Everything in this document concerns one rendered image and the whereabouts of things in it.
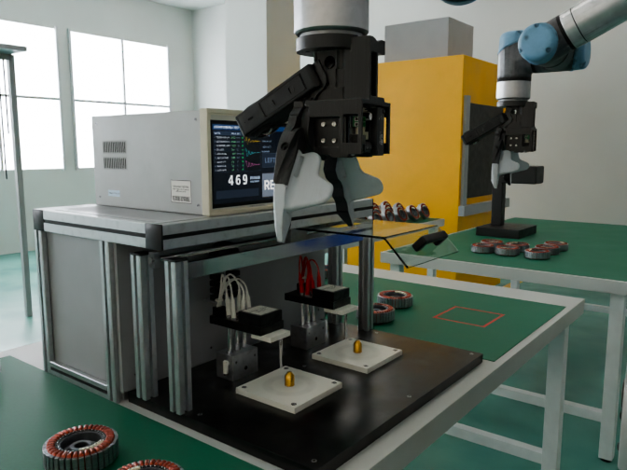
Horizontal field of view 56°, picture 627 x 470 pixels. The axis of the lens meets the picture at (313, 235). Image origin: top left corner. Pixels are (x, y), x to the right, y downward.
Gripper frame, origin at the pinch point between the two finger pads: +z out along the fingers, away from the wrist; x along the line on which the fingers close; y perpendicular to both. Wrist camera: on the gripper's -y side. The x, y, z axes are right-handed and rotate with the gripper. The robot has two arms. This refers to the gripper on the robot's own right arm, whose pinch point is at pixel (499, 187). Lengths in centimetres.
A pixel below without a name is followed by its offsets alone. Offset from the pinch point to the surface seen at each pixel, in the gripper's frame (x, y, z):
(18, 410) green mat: -80, -70, 40
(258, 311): -50, -35, 23
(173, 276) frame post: -69, -40, 13
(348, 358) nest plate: -31, -24, 37
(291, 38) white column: 316, -254, -106
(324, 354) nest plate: -32, -30, 37
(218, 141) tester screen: -53, -42, -11
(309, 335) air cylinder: -27, -37, 35
